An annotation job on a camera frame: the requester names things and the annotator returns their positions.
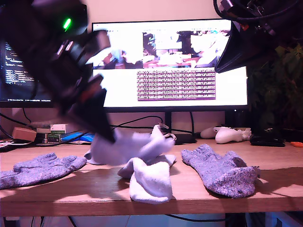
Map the white braided cable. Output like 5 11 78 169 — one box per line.
165 133 177 145

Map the bright white computer monitor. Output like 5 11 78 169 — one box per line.
91 18 249 145

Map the blue pouch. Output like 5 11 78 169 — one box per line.
61 132 95 143

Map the pale camera box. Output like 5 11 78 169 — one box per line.
89 30 111 52
219 0 235 13

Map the white ribbed sock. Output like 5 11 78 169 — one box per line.
117 153 177 205
89 124 176 166

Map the black case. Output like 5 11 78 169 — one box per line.
250 132 286 148

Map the black cable under table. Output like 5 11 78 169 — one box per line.
165 214 225 223

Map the black looping desk cable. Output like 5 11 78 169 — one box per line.
111 115 164 137

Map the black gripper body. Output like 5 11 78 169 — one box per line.
35 40 105 112
233 0 303 59

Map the dark code computer monitor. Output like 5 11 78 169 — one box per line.
0 4 90 109

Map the green white small box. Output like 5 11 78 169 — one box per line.
35 132 62 144

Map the green leafy house plant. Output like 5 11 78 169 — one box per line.
248 44 303 138

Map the grey fuzzy sock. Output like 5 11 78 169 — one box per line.
0 152 88 190
181 143 261 199

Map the grey fuzzy cloth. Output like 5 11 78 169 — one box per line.
29 120 56 129

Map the black upright monitor cable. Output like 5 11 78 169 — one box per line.
189 112 195 135

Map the white rounded controller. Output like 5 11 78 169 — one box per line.
200 127 217 140

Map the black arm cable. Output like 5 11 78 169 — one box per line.
213 0 303 23

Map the white box green label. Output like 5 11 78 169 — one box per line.
50 123 69 134

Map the white game controller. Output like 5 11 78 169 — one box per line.
214 127 251 144

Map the long black desk cable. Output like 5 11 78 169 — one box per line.
60 124 195 143

